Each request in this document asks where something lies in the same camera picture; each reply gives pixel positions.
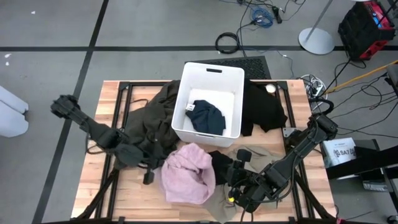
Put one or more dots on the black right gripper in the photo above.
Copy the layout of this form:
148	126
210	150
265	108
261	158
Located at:
255	189

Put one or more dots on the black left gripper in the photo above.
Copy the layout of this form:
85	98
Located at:
152	158

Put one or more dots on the small black garment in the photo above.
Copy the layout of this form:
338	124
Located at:
219	168

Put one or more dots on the beige trousers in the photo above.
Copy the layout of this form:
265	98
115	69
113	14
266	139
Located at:
217	205

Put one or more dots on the dark olive garment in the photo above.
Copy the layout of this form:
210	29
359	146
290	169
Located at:
152	121

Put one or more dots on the pink knit sweater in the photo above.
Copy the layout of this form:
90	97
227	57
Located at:
186	177

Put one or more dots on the navy blue knit sweater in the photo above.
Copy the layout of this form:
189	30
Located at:
206	119

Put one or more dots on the white plastic laundry basket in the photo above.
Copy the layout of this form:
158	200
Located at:
214	84

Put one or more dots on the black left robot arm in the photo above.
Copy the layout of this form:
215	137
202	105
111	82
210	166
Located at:
93	132

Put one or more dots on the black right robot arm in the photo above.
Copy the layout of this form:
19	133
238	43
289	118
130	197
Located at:
298	152

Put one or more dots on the yellow tape marker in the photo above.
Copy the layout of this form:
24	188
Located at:
230	199

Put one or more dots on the large black garment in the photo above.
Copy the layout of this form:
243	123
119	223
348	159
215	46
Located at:
261	109

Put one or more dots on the small white round ball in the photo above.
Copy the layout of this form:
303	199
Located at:
270	88

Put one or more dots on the white printed box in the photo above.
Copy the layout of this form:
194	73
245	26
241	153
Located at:
339	152

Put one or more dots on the black floor vent grate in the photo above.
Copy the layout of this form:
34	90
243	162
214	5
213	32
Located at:
255	67

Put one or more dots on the white power strip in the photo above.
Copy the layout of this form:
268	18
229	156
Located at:
315	91

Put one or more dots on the black shelf unit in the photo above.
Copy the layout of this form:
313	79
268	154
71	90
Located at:
373	158

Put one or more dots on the pale grey object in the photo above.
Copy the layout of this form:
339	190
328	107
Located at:
12	118

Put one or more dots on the yellow pole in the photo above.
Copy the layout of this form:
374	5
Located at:
357	78

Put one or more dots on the round-based floor stand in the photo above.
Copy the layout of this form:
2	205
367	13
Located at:
316	42

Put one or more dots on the black power strip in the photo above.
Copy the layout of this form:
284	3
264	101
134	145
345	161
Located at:
276	15

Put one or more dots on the red and black case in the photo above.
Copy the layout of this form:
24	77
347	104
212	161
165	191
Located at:
357	31

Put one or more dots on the black metal table frame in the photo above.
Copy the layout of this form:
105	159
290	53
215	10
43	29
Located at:
146	83

